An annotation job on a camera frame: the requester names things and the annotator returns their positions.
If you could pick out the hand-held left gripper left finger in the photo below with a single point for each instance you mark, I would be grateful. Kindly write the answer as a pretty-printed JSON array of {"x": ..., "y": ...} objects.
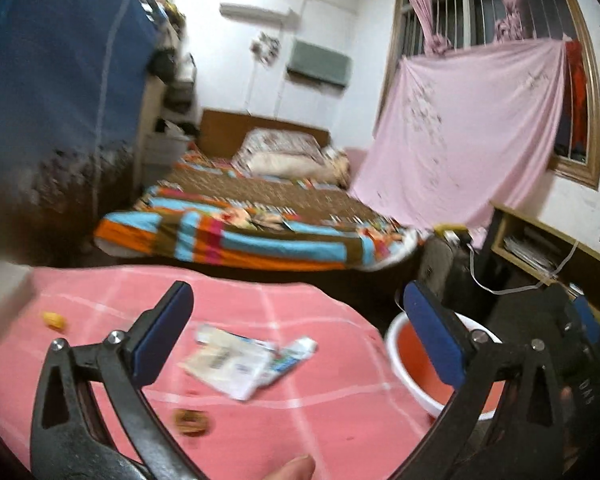
[{"x": 162, "y": 330}]

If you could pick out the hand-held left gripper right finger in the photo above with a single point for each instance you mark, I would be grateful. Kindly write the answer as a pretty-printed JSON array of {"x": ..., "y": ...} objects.
[{"x": 435, "y": 340}]

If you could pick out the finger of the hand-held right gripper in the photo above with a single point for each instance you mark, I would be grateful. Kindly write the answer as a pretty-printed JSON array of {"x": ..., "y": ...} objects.
[
  {"x": 562, "y": 315},
  {"x": 587, "y": 312}
]

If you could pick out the orange bucket with white rim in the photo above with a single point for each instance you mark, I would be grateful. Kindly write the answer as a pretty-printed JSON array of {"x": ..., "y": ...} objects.
[{"x": 412, "y": 365}]

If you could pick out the white paper packet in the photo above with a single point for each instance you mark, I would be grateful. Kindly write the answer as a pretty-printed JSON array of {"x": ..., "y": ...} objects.
[{"x": 220, "y": 365}]

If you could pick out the white toothpaste tube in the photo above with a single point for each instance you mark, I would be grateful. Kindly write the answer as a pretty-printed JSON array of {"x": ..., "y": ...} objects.
[{"x": 292, "y": 355}]

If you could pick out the person's left hand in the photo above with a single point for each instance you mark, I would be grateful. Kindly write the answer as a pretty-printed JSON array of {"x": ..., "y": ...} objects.
[{"x": 292, "y": 467}]

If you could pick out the small white box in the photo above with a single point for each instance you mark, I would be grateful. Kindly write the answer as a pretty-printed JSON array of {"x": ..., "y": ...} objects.
[{"x": 575, "y": 289}]

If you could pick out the stack of papers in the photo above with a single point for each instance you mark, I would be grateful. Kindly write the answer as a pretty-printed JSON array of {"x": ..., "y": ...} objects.
[{"x": 530, "y": 252}]

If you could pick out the black bag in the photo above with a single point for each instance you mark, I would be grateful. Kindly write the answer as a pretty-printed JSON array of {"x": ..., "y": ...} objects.
[{"x": 465, "y": 275}]

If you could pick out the checked bag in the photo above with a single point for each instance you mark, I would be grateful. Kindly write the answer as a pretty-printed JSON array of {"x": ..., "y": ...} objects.
[{"x": 437, "y": 265}]

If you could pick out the small brown scrap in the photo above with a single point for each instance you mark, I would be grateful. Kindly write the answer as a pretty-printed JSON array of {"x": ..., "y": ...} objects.
[{"x": 192, "y": 422}]

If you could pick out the yellow power strip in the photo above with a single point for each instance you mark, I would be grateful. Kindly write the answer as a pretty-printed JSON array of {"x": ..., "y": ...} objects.
[{"x": 452, "y": 235}]

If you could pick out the small yellow scrap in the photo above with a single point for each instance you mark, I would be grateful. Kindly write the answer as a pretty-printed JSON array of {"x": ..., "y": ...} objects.
[{"x": 53, "y": 321}]

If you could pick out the bed with colourful blanket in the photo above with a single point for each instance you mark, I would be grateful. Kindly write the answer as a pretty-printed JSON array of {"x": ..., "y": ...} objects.
[{"x": 230, "y": 240}]

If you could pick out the wooden framed barred window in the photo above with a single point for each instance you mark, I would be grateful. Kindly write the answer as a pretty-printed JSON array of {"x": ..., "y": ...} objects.
[{"x": 575, "y": 172}]

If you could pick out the cardboard tissue box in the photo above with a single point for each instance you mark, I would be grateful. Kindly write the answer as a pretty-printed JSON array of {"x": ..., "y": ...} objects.
[{"x": 0, "y": 300}]

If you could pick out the white nightstand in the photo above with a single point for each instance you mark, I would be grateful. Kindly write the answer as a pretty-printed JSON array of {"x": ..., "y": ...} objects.
[{"x": 165, "y": 155}]

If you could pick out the crumpled floral cloth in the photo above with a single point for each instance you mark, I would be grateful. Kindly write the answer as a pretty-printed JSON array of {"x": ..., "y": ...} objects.
[{"x": 337, "y": 167}]

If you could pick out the cream pillow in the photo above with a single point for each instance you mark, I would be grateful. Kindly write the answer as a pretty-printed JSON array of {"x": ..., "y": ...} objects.
[{"x": 280, "y": 167}]

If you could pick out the pink cushion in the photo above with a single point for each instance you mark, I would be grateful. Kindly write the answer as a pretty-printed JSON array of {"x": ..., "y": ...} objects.
[{"x": 357, "y": 154}]

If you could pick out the dark clothes pile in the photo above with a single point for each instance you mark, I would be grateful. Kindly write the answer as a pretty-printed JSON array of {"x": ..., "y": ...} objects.
[{"x": 172, "y": 127}]

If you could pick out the pink hanging sheet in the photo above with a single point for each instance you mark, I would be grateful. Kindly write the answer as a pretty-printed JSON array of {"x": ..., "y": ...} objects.
[{"x": 455, "y": 135}]

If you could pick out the floral pillow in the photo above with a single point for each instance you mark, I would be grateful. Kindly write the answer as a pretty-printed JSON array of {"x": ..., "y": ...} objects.
[{"x": 280, "y": 142}]

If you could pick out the red hanging cloth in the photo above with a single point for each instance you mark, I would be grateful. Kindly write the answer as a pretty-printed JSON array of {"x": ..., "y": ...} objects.
[{"x": 575, "y": 90}]

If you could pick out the grey hanging tote bag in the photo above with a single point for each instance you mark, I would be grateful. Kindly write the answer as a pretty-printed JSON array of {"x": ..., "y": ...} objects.
[{"x": 180, "y": 95}]

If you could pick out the dark hanging bag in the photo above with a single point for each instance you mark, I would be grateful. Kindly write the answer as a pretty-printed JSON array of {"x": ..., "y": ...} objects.
[{"x": 162, "y": 62}]

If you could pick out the blue fabric wardrobe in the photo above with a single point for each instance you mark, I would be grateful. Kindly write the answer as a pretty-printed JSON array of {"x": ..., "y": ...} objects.
[{"x": 55, "y": 85}]

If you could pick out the pink curtain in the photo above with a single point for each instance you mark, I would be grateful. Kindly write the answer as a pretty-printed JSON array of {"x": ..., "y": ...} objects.
[
  {"x": 507, "y": 0},
  {"x": 422, "y": 0}
]

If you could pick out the colourful clutter pile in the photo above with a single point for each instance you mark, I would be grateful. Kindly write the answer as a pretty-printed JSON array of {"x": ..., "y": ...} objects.
[{"x": 170, "y": 7}]

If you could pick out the white air conditioner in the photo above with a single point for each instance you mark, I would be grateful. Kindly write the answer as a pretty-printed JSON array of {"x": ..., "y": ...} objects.
[{"x": 257, "y": 12}]

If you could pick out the green covered wall appliance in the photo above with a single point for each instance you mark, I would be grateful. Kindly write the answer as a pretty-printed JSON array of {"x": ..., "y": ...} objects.
[{"x": 320, "y": 62}]

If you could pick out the wall socket with plugs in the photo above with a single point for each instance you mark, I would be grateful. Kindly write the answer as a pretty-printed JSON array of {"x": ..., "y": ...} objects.
[{"x": 265, "y": 47}]

